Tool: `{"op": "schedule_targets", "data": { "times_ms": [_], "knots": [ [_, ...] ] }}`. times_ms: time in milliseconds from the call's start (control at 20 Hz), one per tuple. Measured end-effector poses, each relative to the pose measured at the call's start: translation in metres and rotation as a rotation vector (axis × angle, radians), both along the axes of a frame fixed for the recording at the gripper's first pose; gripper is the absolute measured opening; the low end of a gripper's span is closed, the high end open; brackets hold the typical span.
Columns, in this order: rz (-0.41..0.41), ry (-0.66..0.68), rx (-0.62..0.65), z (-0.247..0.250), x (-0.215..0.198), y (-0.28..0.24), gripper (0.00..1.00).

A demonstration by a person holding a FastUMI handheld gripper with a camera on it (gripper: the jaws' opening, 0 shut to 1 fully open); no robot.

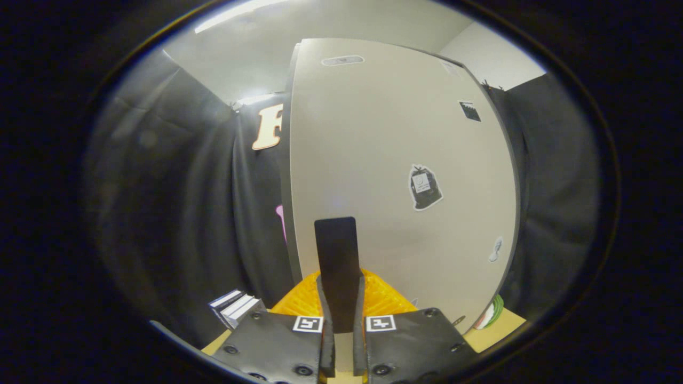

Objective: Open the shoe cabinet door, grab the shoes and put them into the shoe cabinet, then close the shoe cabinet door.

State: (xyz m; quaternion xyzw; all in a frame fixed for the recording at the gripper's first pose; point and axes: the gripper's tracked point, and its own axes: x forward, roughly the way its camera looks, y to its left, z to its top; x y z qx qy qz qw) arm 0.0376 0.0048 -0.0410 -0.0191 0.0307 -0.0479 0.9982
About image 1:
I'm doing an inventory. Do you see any grey book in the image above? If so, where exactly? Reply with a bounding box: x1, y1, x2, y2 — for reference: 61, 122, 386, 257
220, 295, 266, 330

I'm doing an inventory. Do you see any green red white round item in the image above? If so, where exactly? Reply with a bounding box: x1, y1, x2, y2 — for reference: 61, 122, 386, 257
474, 294, 505, 330

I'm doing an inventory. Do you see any beige shoe cabinet door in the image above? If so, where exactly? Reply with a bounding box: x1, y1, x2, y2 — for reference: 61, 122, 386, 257
290, 37, 521, 335

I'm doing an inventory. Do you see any blue book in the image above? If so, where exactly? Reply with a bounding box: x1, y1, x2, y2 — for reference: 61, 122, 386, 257
208, 290, 247, 322

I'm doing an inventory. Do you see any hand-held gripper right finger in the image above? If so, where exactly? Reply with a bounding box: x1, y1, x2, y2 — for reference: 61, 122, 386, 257
352, 268, 478, 384

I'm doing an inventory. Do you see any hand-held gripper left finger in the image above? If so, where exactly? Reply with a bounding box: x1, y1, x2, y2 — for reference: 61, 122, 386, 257
213, 269, 337, 384

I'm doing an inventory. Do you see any black cabinet door handle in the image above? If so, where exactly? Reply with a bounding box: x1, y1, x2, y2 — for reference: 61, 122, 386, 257
314, 216, 359, 334

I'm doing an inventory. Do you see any grey shoe cabinet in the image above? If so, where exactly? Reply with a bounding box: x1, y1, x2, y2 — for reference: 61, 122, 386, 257
279, 38, 523, 337

